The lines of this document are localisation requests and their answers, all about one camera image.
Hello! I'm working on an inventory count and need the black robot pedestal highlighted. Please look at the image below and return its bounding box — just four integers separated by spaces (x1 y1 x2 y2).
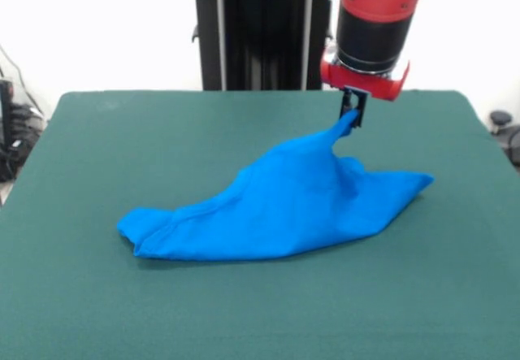
178 0 342 92

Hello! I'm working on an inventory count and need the dark green table cloth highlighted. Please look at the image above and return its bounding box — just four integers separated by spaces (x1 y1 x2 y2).
0 89 520 360

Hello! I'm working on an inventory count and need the blue shirt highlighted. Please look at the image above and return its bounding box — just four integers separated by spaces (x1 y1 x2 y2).
116 110 436 262

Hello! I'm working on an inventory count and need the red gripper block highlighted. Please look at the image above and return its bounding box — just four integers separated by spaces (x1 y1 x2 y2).
319 42 410 129

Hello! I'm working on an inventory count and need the black cable clutter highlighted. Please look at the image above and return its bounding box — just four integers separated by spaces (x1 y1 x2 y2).
0 103 46 183

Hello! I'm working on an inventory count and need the grey office chair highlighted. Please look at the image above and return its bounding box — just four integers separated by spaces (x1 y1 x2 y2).
489 110 520 168

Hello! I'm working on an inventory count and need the black box with red mark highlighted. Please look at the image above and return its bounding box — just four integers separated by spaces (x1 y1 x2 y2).
0 78 16 150

